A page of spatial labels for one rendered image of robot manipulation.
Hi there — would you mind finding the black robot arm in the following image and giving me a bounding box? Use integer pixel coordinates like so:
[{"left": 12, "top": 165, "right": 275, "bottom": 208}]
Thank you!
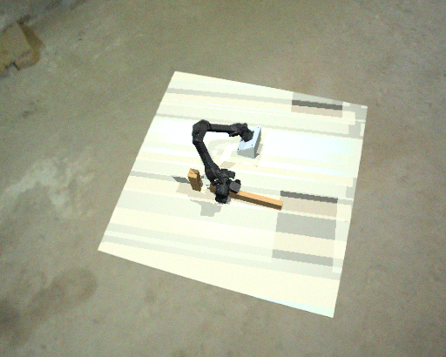
[{"left": 192, "top": 119, "right": 254, "bottom": 199}]

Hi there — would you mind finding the wooden post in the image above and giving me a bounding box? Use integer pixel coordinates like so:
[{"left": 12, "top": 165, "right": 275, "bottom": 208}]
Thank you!
[{"left": 187, "top": 168, "right": 203, "bottom": 192}]

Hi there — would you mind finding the wooden rail with steel hooks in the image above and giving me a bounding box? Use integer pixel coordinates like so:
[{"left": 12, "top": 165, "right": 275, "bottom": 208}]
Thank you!
[{"left": 207, "top": 183, "right": 283, "bottom": 211}]

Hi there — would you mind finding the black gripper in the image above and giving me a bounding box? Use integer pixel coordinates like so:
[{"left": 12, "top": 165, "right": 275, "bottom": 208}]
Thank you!
[{"left": 215, "top": 170, "right": 235, "bottom": 204}]

